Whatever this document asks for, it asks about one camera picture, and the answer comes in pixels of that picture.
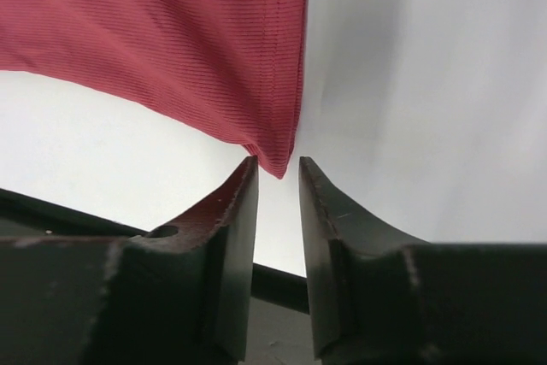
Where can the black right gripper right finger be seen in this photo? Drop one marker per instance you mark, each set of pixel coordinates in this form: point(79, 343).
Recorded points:
point(378, 295)

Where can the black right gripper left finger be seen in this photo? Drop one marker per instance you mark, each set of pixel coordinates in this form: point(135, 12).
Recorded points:
point(179, 296)

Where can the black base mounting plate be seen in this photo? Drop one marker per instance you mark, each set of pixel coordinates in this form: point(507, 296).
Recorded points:
point(268, 284)

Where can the red tank top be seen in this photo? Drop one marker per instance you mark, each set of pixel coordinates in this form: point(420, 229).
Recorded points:
point(230, 68)

